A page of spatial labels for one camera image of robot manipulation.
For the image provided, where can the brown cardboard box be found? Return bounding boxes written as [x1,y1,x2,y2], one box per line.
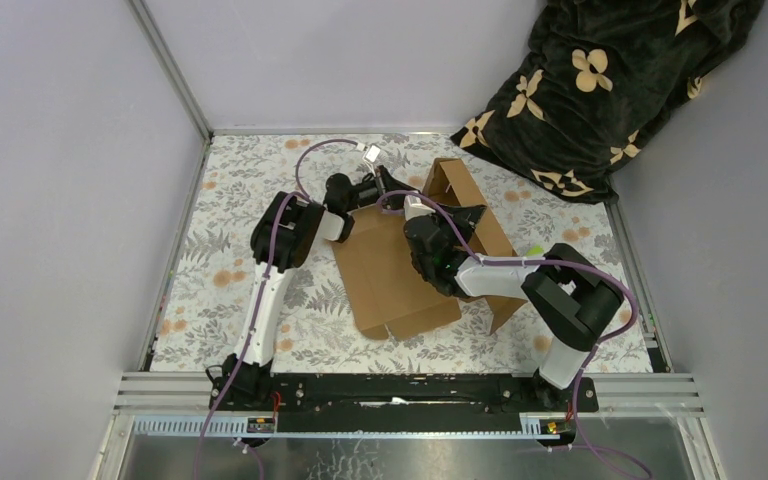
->
[332,158,516,340]

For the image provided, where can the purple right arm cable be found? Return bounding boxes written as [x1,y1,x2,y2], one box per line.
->
[375,190,654,480]

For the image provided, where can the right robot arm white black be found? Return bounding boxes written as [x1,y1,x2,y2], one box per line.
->
[403,197,624,412]

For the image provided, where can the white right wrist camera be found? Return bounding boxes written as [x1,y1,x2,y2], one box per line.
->
[403,195,435,221]

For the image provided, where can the aluminium frame rails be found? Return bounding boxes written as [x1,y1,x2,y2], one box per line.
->
[115,372,704,441]

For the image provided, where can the small green object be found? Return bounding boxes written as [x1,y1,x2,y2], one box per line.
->
[525,246,545,257]

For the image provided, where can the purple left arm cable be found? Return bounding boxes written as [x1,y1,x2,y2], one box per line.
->
[191,137,367,480]

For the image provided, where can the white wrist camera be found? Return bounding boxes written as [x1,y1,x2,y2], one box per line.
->
[355,142,382,175]
[403,195,435,221]

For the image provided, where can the black floral blanket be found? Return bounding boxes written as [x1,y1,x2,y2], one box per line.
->
[452,0,763,204]

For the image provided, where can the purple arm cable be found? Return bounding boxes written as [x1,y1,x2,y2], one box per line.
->
[375,190,654,480]
[191,137,367,480]

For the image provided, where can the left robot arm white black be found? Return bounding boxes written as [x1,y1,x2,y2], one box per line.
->
[206,167,414,411]

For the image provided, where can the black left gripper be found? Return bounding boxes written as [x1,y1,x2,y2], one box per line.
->
[340,164,417,213]

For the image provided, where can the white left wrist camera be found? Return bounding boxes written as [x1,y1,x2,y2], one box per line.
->
[355,142,382,175]

